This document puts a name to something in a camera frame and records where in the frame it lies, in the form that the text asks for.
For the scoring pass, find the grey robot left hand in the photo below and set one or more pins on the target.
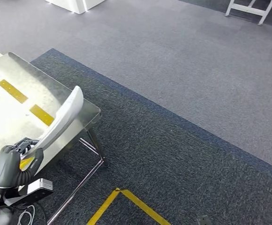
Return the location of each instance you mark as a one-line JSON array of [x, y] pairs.
[[7, 167]]

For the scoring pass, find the white curved car part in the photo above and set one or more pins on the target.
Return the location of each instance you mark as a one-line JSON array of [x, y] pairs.
[[65, 115]]

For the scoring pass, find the stainless steel workbench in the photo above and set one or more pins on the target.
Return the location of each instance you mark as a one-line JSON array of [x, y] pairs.
[[56, 90]]

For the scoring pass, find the white display plinth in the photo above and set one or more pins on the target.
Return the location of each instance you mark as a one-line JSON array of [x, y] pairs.
[[75, 4]]

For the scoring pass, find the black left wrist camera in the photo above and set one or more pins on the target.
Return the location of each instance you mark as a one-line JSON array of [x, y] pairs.
[[37, 184]]

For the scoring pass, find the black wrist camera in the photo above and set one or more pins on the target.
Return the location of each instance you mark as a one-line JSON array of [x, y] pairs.
[[37, 184], [204, 221]]

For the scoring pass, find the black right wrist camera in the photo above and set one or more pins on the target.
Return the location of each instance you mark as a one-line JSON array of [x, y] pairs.
[[204, 221]]

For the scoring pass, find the white furniture base frame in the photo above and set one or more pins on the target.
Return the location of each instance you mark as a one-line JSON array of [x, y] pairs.
[[248, 9]]

